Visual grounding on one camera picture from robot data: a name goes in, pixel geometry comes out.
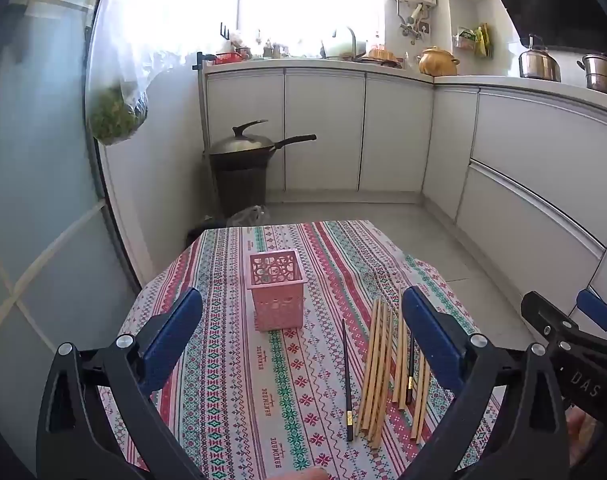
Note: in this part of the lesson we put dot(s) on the metal wok lid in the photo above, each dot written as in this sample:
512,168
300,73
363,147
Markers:
241,142

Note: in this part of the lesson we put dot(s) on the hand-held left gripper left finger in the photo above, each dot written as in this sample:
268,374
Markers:
173,335

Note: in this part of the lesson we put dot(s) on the dark brown trash bin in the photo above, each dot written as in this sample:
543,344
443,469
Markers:
241,185

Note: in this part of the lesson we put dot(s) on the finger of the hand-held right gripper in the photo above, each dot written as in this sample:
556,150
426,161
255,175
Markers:
543,315
596,310

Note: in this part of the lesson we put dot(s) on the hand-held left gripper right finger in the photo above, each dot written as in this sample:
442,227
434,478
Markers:
433,335

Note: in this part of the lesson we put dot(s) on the woven bamboo basket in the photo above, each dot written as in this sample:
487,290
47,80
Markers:
382,55

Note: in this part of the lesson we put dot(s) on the bundle of wooden chopsticks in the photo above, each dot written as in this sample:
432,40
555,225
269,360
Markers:
376,360

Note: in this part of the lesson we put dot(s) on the wall rack with packets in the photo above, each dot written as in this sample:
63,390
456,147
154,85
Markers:
471,40

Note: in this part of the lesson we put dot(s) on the white kitchen cabinets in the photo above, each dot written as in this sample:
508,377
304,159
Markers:
523,160

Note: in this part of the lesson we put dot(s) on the person's right hand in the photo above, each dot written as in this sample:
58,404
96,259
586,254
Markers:
581,435

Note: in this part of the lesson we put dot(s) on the yellow ceramic pot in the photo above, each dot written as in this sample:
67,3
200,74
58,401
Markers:
436,62

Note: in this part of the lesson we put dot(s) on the steel stock pot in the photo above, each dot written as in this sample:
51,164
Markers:
603,75

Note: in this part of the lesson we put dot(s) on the steel kettle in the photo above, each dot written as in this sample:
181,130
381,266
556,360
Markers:
538,62

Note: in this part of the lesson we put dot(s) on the black chopstick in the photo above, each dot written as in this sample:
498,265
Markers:
347,385
410,380

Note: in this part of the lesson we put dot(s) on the crumpled plastic bag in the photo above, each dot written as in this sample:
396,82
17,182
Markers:
246,216

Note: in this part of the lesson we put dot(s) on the frosted glass door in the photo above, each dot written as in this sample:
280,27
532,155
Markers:
43,160

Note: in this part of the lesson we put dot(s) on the pink plastic utensil holder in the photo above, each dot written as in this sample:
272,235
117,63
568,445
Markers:
276,290

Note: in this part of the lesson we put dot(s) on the plastic bag of greens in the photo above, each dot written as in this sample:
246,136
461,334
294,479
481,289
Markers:
118,110

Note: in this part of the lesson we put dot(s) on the red plastic basket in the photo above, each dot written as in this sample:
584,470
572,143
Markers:
226,57

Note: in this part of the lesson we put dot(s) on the patterned tablecloth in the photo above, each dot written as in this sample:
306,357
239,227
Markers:
263,385

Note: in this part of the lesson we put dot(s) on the black wok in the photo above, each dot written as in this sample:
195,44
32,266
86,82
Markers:
288,141

